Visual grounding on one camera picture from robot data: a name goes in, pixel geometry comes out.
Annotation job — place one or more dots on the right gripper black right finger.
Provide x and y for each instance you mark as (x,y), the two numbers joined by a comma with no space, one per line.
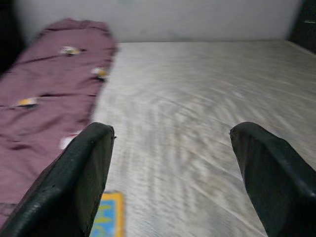
(279,192)

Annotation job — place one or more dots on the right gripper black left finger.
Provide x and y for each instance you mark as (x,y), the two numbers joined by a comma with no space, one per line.
(61,192)

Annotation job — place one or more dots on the yellow blue picture book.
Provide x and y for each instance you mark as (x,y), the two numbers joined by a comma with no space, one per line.
(108,217)

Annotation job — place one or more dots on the mauve printed blanket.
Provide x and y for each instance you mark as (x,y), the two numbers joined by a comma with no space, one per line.
(49,81)

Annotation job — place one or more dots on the white quilted mattress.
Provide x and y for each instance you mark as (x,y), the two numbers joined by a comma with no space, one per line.
(185,98)

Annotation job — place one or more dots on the black furniture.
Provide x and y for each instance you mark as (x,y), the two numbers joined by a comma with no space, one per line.
(8,37)

